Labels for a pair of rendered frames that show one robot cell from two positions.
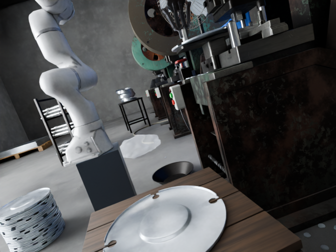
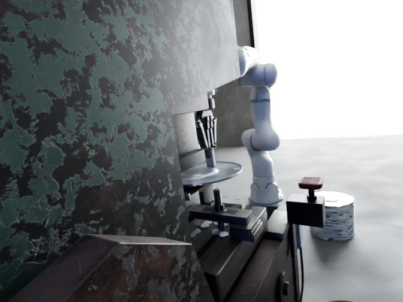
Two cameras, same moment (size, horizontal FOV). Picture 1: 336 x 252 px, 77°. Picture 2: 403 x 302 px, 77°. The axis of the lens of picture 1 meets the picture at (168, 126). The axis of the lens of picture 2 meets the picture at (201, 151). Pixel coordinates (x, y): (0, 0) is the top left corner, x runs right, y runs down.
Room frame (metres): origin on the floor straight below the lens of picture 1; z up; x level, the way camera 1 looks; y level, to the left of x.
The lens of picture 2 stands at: (1.48, -0.90, 1.01)
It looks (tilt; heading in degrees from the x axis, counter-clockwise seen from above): 11 degrees down; 127
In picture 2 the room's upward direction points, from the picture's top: 8 degrees counter-clockwise
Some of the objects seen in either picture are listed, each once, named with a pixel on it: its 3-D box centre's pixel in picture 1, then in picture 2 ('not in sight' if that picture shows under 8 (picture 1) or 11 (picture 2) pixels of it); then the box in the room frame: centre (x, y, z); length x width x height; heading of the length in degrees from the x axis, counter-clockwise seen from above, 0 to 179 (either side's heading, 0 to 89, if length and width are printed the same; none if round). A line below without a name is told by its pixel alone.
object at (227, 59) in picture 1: (246, 53); (171, 230); (1.00, -0.44, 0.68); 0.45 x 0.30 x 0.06; 4
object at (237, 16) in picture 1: (236, 17); not in sight; (1.00, -0.43, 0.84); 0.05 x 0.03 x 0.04; 4
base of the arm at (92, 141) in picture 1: (84, 140); (265, 184); (0.94, 0.38, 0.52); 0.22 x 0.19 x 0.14; 101
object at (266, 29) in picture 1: (263, 24); not in sight; (0.83, -0.46, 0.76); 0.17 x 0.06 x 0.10; 4
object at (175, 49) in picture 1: (202, 39); (198, 172); (0.98, -0.26, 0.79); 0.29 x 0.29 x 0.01
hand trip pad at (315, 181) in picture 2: (182, 66); (311, 192); (1.31, -0.19, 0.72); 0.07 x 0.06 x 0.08; 94
